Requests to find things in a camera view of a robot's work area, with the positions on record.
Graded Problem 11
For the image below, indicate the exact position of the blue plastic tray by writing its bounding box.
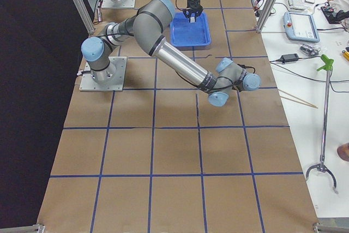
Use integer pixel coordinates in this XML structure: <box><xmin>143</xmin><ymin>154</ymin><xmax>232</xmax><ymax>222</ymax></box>
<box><xmin>170</xmin><ymin>12</ymin><xmax>211</xmax><ymax>49</ymax></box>

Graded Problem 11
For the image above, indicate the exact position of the teach pendant tablet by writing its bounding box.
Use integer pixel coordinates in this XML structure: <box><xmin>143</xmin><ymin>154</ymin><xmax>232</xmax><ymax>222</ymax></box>
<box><xmin>282</xmin><ymin>11</ymin><xmax>320</xmax><ymax>43</ymax></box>

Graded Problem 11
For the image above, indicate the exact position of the wooden chopstick pair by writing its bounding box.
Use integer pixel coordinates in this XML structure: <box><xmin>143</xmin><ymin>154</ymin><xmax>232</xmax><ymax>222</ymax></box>
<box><xmin>278</xmin><ymin>89</ymin><xmax>318</xmax><ymax>109</ymax></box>

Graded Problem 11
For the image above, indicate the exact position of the black power adapter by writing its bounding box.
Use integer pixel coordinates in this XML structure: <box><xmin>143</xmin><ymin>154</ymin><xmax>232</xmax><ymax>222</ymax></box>
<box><xmin>280</xmin><ymin>53</ymin><xmax>299</xmax><ymax>64</ymax></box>

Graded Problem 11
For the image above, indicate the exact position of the green handled reacher grabber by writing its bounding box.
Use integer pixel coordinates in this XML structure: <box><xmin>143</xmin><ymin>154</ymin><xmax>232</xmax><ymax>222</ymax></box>
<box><xmin>305</xmin><ymin>54</ymin><xmax>338</xmax><ymax>194</ymax></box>

